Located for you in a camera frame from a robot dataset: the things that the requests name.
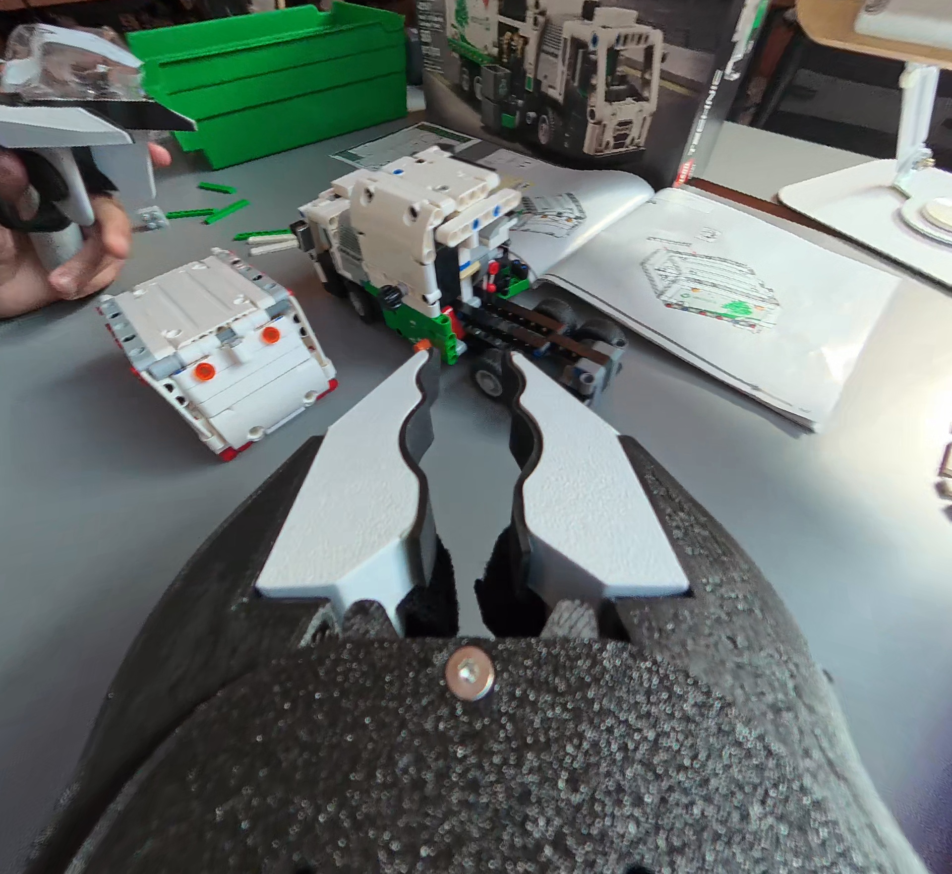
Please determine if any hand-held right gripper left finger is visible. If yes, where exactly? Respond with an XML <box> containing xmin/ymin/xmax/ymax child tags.
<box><xmin>256</xmin><ymin>349</ymin><xmax>441</xmax><ymax>638</ymax></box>

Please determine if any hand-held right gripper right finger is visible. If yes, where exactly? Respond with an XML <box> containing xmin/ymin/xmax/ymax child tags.
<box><xmin>476</xmin><ymin>351</ymin><xmax>690</xmax><ymax>638</ymax></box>

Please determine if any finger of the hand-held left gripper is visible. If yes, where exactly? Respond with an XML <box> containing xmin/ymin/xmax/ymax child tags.
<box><xmin>0</xmin><ymin>25</ymin><xmax>147</xmax><ymax>103</ymax></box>
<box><xmin>0</xmin><ymin>94</ymin><xmax>199</xmax><ymax>147</ymax></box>

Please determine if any clear plastic bag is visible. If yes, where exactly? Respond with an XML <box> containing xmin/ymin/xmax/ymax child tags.
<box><xmin>0</xmin><ymin>24</ymin><xmax>147</xmax><ymax>103</ymax></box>

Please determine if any white lego container module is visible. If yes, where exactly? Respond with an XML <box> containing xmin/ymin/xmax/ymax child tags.
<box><xmin>96</xmin><ymin>252</ymin><xmax>340</xmax><ymax>460</ymax></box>

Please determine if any lego instruction booklet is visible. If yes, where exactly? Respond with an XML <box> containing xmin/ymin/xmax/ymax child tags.
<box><xmin>512</xmin><ymin>159</ymin><xmax>905</xmax><ymax>435</ymax></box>

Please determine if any white green lego truck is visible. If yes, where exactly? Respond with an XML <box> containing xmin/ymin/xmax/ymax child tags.
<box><xmin>288</xmin><ymin>144</ymin><xmax>630</xmax><ymax>407</ymax></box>

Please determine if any lego set cardboard box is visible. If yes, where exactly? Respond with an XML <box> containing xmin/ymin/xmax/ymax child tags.
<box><xmin>407</xmin><ymin>0</ymin><xmax>801</xmax><ymax>189</ymax></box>

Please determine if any person's left hand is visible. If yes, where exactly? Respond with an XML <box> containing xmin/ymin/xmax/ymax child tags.
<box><xmin>0</xmin><ymin>142</ymin><xmax>173</xmax><ymax>319</ymax></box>

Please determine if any green plastic bin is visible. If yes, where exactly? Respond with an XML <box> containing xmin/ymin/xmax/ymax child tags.
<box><xmin>124</xmin><ymin>0</ymin><xmax>409</xmax><ymax>173</ymax></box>

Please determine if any white desk stand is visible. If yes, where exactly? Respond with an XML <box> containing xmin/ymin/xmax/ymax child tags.
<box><xmin>776</xmin><ymin>63</ymin><xmax>952</xmax><ymax>289</ymax></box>

